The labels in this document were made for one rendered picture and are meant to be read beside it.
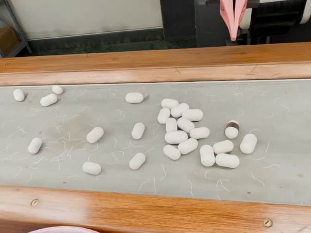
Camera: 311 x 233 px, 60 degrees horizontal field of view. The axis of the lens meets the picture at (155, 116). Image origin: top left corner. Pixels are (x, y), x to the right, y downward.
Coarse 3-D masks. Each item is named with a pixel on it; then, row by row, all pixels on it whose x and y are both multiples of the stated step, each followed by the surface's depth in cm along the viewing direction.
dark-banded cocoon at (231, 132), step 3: (231, 120) 45; (234, 120) 45; (237, 123) 45; (225, 129) 45; (228, 129) 44; (231, 129) 44; (234, 129) 44; (225, 132) 44; (228, 132) 44; (231, 132) 44; (234, 132) 44; (237, 132) 44; (228, 135) 44; (231, 135) 44; (234, 135) 44; (231, 138) 44
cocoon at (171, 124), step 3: (168, 120) 48; (171, 120) 47; (174, 120) 48; (168, 123) 47; (171, 123) 47; (174, 123) 47; (168, 126) 47; (171, 126) 46; (174, 126) 47; (168, 129) 46; (171, 129) 46; (174, 129) 46
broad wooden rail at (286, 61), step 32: (0, 64) 75; (32, 64) 72; (64, 64) 69; (96, 64) 67; (128, 64) 64; (160, 64) 62; (192, 64) 60; (224, 64) 58; (256, 64) 57; (288, 64) 55
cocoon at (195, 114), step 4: (184, 112) 49; (188, 112) 48; (192, 112) 48; (196, 112) 48; (200, 112) 48; (184, 116) 48; (188, 116) 48; (192, 116) 48; (196, 116) 48; (200, 116) 48; (192, 120) 49; (196, 120) 48
